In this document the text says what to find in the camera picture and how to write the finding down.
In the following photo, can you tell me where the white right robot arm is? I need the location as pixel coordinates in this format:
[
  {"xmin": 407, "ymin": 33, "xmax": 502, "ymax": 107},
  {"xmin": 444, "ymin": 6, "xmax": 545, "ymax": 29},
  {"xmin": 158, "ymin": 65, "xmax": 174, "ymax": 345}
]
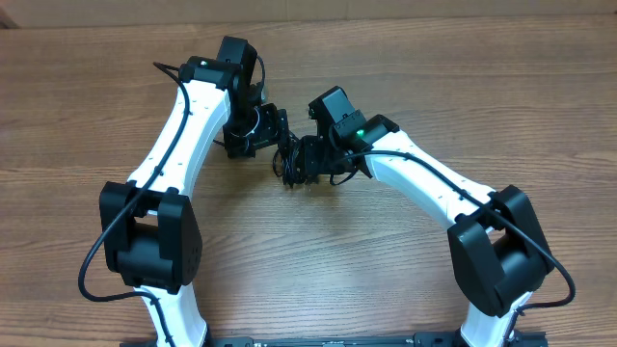
[{"xmin": 280, "ymin": 87, "xmax": 554, "ymax": 346}]

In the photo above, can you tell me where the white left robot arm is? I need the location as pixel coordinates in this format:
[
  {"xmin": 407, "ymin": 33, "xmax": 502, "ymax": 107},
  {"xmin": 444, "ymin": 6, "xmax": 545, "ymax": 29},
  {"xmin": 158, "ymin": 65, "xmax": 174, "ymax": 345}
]
[{"xmin": 78, "ymin": 36, "xmax": 287, "ymax": 346}]

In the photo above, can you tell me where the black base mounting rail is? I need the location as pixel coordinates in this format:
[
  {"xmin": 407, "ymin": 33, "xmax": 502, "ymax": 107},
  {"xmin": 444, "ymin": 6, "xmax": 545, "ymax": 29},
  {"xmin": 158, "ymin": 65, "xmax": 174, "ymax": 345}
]
[{"xmin": 120, "ymin": 331, "xmax": 549, "ymax": 347}]

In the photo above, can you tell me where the black USB cable with tail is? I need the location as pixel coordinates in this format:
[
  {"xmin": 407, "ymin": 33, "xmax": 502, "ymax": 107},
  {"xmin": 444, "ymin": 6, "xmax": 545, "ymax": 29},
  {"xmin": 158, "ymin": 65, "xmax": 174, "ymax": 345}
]
[{"xmin": 272, "ymin": 132, "xmax": 309, "ymax": 189}]

